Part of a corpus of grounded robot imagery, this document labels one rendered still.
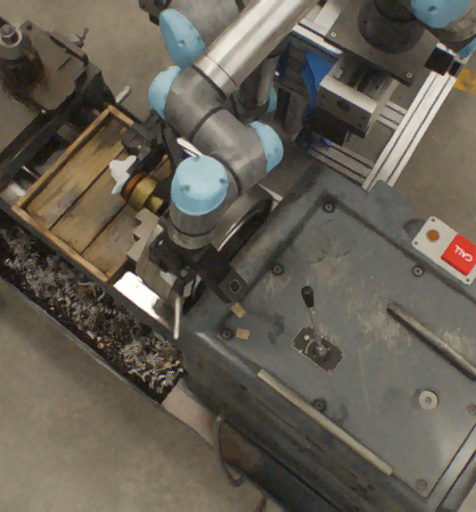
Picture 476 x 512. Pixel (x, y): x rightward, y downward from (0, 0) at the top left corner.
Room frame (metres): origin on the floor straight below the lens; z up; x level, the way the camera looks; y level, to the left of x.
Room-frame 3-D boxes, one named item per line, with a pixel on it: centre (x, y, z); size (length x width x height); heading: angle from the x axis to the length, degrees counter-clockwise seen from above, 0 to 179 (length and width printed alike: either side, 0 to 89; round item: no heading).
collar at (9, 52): (0.93, 0.56, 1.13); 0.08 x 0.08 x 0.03
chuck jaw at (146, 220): (0.51, 0.20, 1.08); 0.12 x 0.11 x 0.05; 149
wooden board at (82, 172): (0.70, 0.34, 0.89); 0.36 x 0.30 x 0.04; 149
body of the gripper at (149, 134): (0.76, 0.22, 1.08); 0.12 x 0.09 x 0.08; 147
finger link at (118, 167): (0.66, 0.28, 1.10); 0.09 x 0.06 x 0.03; 147
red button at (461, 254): (0.50, -0.41, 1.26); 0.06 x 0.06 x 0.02; 59
